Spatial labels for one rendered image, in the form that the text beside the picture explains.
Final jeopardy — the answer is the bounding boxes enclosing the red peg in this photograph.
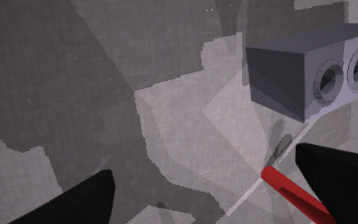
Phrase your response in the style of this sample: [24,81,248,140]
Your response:
[261,166,337,224]

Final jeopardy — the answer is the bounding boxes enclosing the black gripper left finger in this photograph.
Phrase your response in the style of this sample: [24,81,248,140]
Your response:
[7,169,116,224]

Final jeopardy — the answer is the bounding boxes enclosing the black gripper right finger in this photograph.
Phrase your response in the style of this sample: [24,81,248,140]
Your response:
[295,142,358,224]

